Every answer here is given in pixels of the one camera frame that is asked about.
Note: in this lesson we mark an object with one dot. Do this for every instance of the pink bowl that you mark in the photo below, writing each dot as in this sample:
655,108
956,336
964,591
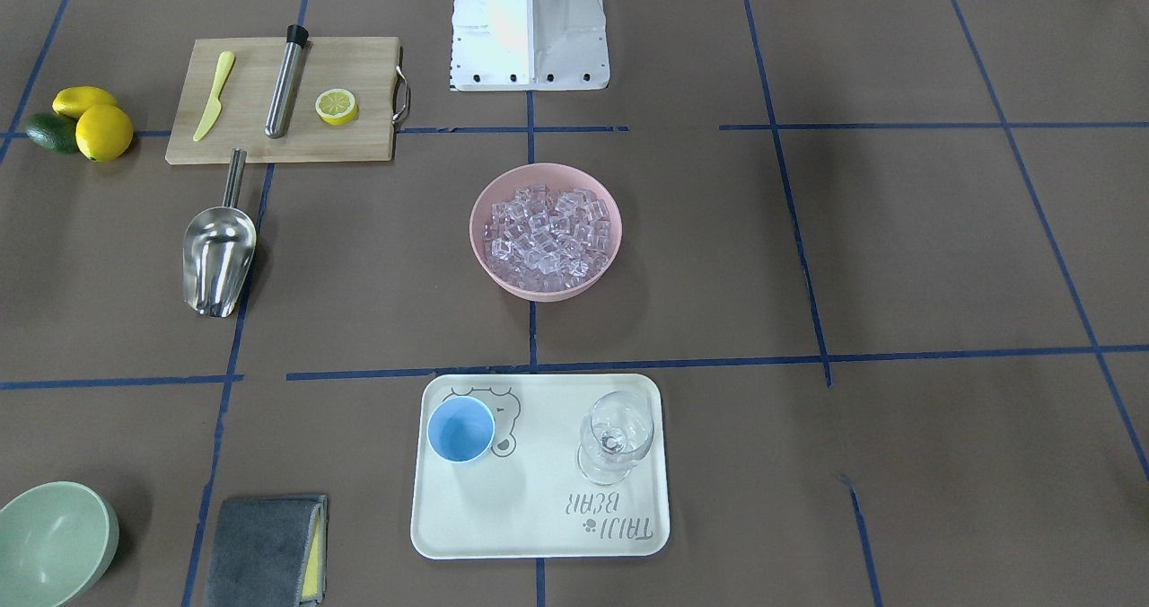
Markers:
554,175

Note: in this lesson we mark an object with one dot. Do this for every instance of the yellow lemon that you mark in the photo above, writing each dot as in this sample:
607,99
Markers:
104,132
73,102

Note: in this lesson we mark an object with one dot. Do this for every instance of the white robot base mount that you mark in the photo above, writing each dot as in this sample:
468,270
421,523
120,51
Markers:
529,45

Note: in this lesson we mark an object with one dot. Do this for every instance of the green avocado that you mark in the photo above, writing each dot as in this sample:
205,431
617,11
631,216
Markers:
53,132

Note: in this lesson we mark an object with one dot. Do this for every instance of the yellow lemon back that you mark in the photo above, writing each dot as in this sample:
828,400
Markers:
73,102

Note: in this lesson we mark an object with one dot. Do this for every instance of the cream serving tray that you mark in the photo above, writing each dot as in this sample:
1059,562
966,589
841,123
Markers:
525,497

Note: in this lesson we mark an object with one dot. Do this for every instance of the yellow plastic knife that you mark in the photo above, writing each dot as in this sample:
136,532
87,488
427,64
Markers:
213,106

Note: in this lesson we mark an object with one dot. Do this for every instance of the clear wine glass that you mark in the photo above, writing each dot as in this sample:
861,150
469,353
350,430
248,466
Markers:
615,435

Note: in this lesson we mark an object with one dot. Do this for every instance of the pile of clear ice cubes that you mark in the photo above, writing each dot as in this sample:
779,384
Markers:
547,240

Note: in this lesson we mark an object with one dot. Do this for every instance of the wooden cutting board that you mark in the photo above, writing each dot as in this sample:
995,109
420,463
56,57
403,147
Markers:
365,66

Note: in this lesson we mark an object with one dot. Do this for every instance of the yellow lemon front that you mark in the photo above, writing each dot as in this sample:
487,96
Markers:
104,132

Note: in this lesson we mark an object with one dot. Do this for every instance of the lemon half slice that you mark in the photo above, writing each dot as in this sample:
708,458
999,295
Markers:
336,107

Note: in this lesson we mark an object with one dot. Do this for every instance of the blue cup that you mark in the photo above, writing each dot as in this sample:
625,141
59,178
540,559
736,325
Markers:
461,429

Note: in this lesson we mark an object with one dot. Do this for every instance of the green ceramic bowl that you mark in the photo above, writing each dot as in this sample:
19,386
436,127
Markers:
57,541

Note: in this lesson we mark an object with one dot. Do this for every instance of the steel muddler black cap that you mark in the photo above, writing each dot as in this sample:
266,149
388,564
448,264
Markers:
287,82

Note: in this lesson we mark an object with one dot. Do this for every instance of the grey yellow folded cloth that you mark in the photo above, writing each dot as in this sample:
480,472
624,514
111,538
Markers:
269,551

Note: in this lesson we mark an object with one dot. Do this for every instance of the stainless steel ice scoop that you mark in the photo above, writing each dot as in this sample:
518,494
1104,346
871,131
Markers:
218,248

